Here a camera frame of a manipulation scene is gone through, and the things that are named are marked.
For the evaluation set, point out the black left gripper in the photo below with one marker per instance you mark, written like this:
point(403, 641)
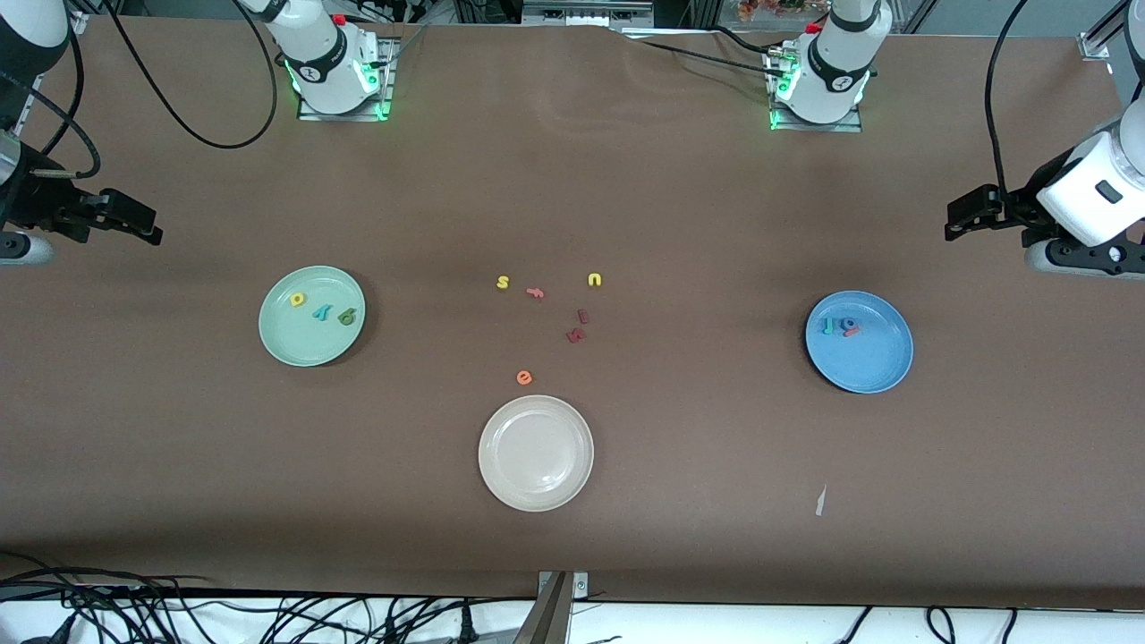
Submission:
point(1017, 207)

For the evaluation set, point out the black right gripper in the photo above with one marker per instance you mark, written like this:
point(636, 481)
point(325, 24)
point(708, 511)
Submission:
point(38, 204)

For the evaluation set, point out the teal letter y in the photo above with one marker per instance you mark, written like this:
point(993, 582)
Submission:
point(322, 312)

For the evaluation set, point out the green letter b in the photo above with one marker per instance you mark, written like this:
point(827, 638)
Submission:
point(343, 318)

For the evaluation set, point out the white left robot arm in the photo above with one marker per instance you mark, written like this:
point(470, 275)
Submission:
point(832, 80)

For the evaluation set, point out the blue plate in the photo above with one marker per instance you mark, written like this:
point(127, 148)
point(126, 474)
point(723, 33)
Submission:
point(863, 367)

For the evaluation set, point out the light green plate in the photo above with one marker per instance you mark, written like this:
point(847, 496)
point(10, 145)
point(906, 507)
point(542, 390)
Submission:
point(304, 344)

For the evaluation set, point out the orange flower decoration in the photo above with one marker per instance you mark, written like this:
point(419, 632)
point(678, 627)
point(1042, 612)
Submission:
point(778, 7)

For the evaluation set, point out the small white paper scrap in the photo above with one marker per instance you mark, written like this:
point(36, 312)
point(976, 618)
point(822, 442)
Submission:
point(820, 501)

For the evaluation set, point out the grey metal device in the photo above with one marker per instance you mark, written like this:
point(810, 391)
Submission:
point(586, 11)

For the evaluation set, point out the beige plate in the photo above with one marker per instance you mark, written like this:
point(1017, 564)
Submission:
point(536, 453)

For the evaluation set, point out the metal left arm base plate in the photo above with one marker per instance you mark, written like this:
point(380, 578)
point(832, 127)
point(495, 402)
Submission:
point(854, 125)

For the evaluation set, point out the aluminium frame rail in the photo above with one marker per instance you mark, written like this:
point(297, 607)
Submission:
point(31, 98)

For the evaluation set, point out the aluminium frame corner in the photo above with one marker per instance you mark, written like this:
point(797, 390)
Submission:
point(1096, 45)

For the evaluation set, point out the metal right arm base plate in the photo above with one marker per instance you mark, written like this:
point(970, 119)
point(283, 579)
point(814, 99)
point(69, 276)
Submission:
point(386, 98)

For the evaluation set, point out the metal table edge bracket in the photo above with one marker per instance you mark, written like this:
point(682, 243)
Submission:
point(555, 617)

